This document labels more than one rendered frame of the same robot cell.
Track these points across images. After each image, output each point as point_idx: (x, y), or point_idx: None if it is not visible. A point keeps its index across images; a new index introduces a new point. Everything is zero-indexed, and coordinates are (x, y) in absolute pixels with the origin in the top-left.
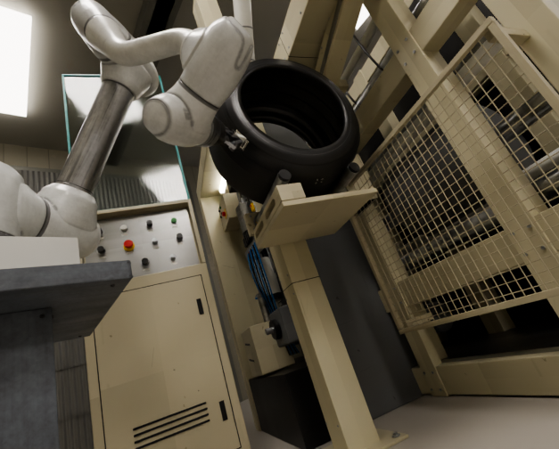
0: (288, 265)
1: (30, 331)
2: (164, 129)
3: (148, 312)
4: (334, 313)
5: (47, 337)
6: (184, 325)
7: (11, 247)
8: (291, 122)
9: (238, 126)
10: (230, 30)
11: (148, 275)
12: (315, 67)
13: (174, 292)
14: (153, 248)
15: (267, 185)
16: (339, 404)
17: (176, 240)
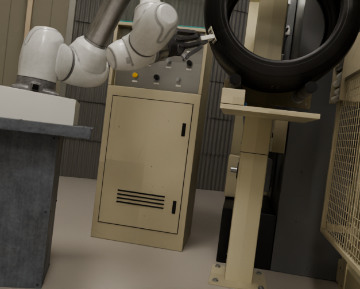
0: (244, 135)
1: (47, 144)
2: (113, 67)
3: (146, 119)
4: (290, 183)
5: (54, 149)
6: (167, 139)
7: (44, 100)
8: None
9: (215, 21)
10: (153, 23)
11: (154, 90)
12: None
13: (168, 111)
14: (166, 67)
15: (232, 74)
16: (232, 249)
17: (186, 65)
